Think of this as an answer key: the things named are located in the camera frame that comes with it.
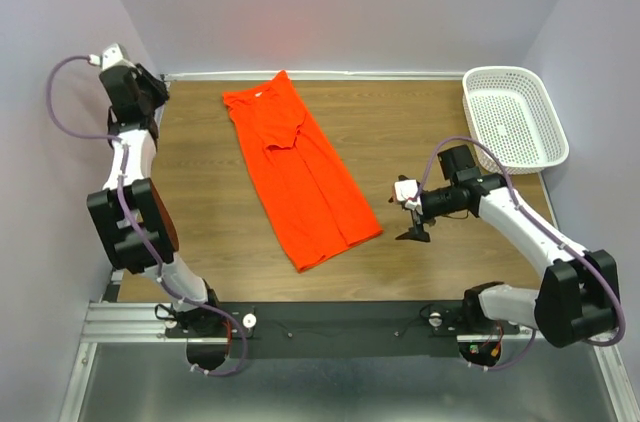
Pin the white perforated plastic basket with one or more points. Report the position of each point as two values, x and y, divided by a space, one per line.
508 110

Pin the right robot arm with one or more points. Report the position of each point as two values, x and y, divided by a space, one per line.
578 299

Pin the aluminium frame rail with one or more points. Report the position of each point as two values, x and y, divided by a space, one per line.
129 370

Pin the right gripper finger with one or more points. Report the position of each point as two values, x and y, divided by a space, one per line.
415 233
400 190

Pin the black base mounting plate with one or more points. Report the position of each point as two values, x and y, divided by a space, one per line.
314 330

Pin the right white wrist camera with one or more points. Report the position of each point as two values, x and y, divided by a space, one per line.
414 203

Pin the orange t-shirt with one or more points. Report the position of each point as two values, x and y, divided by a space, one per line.
315 207

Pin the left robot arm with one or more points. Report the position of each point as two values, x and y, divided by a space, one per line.
131 220

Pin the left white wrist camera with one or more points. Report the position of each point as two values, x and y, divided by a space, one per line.
112 56

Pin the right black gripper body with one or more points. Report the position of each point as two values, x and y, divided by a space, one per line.
439 202

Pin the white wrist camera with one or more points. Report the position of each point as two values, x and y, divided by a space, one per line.
112 56
414 203

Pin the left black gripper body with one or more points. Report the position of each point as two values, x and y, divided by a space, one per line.
153 93

